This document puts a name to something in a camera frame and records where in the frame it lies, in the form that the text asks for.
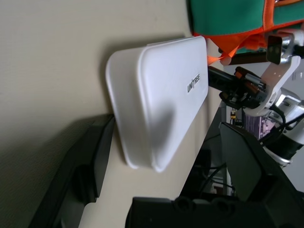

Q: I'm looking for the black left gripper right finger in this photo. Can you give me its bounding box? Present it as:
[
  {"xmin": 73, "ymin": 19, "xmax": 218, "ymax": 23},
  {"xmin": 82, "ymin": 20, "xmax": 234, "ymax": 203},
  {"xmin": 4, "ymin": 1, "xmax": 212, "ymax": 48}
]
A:
[{"xmin": 219, "ymin": 122, "xmax": 304, "ymax": 228}]

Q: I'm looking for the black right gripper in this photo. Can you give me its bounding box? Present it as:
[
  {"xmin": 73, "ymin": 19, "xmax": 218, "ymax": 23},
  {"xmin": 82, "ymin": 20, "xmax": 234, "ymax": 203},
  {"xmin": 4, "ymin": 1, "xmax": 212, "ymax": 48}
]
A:
[{"xmin": 208, "ymin": 66, "xmax": 268, "ymax": 110}]

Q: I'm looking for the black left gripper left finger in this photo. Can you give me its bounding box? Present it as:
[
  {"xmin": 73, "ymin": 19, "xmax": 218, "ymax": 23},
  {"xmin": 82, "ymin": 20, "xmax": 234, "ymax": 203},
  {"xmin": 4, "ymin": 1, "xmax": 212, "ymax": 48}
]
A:
[{"xmin": 35, "ymin": 116, "xmax": 116, "ymax": 228}]

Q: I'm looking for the green and orange plush toy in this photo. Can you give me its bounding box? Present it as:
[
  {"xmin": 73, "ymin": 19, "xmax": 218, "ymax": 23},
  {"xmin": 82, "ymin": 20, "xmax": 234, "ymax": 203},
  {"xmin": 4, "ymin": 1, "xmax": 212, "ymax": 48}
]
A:
[{"xmin": 186, "ymin": 0, "xmax": 304, "ymax": 67}]

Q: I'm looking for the white plastic pencil case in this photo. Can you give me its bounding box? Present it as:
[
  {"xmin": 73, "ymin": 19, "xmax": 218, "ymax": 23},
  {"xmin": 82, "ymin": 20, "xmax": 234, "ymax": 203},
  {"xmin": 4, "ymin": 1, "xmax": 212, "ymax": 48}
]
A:
[{"xmin": 105, "ymin": 35, "xmax": 209, "ymax": 173}]

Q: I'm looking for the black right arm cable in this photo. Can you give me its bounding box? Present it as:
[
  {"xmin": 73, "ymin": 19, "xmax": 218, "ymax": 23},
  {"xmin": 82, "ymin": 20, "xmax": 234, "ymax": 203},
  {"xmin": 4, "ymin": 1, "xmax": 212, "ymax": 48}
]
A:
[{"xmin": 258, "ymin": 104, "xmax": 295, "ymax": 146}]

